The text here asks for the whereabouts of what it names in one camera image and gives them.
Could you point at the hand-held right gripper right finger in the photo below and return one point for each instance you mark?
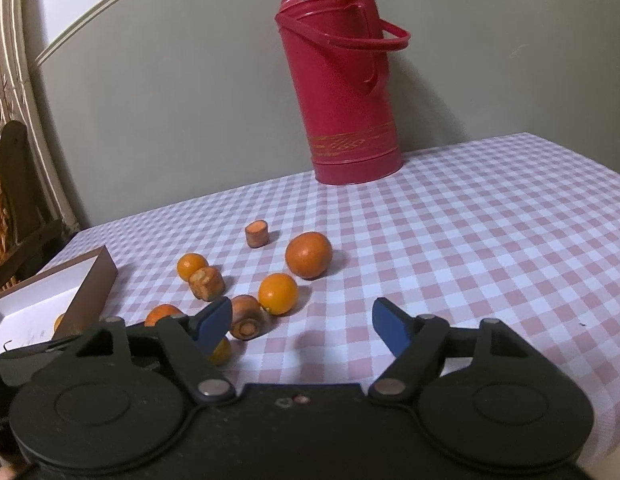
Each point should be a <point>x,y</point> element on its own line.
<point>390,330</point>

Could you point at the small orange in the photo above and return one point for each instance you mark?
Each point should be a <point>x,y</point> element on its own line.
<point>192,265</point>
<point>160,314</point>
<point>278,293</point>
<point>222,354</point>
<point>59,322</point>

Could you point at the wicker chair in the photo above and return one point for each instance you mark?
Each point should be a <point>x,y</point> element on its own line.
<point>15,200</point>

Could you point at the red thermos flask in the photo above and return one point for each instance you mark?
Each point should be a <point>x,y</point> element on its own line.
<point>340,110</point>

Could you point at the striped curtain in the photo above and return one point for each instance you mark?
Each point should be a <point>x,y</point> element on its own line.
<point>10,35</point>

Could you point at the carrot piece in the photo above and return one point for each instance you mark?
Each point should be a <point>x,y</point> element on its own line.
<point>207,284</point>
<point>246,320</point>
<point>256,234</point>

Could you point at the pink checked tablecloth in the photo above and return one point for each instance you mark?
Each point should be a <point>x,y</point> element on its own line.
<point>465,235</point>

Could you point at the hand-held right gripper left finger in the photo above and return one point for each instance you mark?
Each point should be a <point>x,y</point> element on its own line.
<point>212,327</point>

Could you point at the white cardboard box tray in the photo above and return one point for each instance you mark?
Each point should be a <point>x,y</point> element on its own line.
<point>30,305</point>

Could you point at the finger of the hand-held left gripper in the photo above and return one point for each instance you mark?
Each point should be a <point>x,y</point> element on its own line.
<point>35,351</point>

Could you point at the large orange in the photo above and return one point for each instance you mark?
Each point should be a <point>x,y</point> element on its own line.
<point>308,255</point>

